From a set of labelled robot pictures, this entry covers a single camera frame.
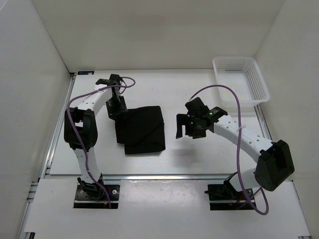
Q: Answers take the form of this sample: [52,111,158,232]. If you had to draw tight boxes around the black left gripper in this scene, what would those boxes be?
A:
[105,95,128,121]

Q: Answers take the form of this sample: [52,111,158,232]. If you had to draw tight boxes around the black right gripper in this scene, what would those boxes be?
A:
[176,114,206,139]

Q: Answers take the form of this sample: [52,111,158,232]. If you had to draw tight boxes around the black shorts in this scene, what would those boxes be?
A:
[115,106,165,155]

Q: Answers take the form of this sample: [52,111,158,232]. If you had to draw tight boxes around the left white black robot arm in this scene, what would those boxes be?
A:
[64,85,126,201]

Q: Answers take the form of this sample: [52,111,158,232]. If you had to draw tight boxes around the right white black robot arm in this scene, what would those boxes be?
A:
[176,107,295,199]

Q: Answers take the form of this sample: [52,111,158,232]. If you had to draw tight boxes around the small dark corner label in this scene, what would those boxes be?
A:
[77,71,95,75]

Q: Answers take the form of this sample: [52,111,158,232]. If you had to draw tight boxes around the white perforated plastic basket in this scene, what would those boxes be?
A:
[212,56,270,114]

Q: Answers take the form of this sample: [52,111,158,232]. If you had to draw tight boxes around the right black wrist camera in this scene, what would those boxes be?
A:
[185,97,209,118]

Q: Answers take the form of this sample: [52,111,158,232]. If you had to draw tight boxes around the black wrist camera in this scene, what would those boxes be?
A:
[185,97,209,118]
[95,74,123,86]

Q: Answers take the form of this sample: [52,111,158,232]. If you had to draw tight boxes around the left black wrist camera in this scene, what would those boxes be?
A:
[95,74,123,86]

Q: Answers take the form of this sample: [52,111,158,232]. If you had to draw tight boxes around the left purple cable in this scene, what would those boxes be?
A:
[66,76,137,209]

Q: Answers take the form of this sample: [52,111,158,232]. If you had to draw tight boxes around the purple cable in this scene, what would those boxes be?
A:
[189,85,269,215]
[66,76,137,209]

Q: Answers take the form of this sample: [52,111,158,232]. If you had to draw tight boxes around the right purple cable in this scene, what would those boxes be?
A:
[189,85,269,215]

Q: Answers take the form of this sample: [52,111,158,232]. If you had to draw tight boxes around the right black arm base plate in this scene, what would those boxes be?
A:
[204,184,253,211]

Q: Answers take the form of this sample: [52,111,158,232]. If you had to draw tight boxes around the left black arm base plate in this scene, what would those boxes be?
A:
[73,182,120,209]

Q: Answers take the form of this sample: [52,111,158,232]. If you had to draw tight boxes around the silver aluminium table rail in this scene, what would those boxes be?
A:
[42,69,272,182]

